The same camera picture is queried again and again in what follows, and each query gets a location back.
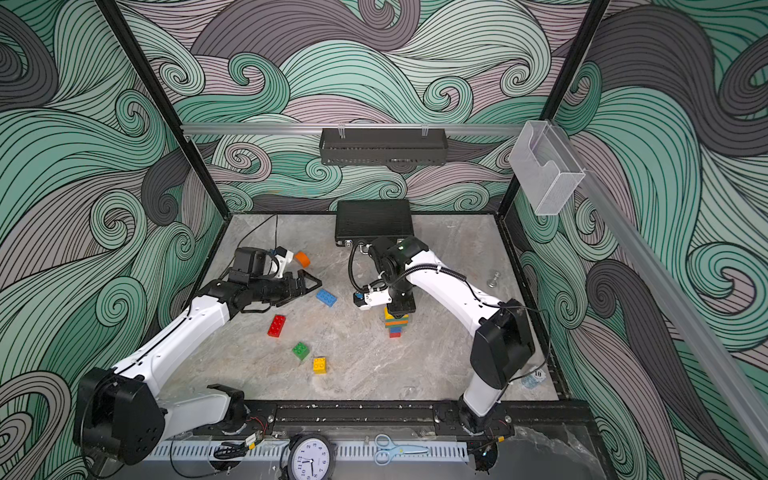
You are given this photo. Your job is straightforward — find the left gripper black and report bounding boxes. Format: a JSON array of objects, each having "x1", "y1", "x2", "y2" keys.
[{"x1": 248, "y1": 270, "x2": 320, "y2": 305}]

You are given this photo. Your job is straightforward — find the light green square lego brick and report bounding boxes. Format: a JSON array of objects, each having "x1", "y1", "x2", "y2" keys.
[{"x1": 292, "y1": 342, "x2": 310, "y2": 361}]

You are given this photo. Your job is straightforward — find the yellow square lego brick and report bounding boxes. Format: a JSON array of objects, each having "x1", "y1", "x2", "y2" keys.
[{"x1": 312, "y1": 357, "x2": 328, "y2": 375}]

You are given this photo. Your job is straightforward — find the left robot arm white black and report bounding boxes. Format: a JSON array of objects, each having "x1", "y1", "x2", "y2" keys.
[{"x1": 73, "y1": 270, "x2": 322, "y2": 465}]

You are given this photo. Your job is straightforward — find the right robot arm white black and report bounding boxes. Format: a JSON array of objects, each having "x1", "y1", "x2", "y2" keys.
[{"x1": 353, "y1": 236, "x2": 536, "y2": 432}]

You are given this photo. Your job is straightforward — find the light blue long lego brick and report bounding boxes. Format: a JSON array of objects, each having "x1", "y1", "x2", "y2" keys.
[{"x1": 316, "y1": 289, "x2": 337, "y2": 307}]

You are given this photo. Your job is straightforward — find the red long lego brick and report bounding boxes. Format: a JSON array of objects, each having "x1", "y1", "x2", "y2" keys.
[{"x1": 267, "y1": 315, "x2": 286, "y2": 338}]

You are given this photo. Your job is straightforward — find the orange half-round block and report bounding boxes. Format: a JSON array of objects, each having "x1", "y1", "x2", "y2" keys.
[{"x1": 294, "y1": 251, "x2": 311, "y2": 268}]

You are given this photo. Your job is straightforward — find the black hard case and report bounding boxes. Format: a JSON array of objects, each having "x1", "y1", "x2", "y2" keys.
[{"x1": 334, "y1": 199, "x2": 414, "y2": 246}]

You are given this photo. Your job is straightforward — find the silver metal peg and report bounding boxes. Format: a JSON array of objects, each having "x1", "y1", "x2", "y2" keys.
[{"x1": 487, "y1": 271, "x2": 501, "y2": 288}]

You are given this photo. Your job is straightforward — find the white analog clock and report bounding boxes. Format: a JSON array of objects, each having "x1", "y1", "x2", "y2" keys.
[{"x1": 287, "y1": 434, "x2": 336, "y2": 480}]

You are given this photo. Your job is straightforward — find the light blue scissors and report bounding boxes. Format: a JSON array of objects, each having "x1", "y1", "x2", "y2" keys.
[{"x1": 373, "y1": 434, "x2": 429, "y2": 466}]

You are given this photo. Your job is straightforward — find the black wall shelf tray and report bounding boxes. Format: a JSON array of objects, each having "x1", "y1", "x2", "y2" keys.
[{"x1": 319, "y1": 127, "x2": 449, "y2": 167}]

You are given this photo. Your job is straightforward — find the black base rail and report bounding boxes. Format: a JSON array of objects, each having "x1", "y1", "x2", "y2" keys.
[{"x1": 116, "y1": 398, "x2": 592, "y2": 438}]

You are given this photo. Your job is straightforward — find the white perforated cable strip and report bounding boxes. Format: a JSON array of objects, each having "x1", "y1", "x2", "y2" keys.
[{"x1": 143, "y1": 440, "x2": 470, "y2": 464}]

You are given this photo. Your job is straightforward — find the clear plastic wall holder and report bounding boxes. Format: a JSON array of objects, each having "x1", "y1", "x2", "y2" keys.
[{"x1": 508, "y1": 120, "x2": 585, "y2": 216}]

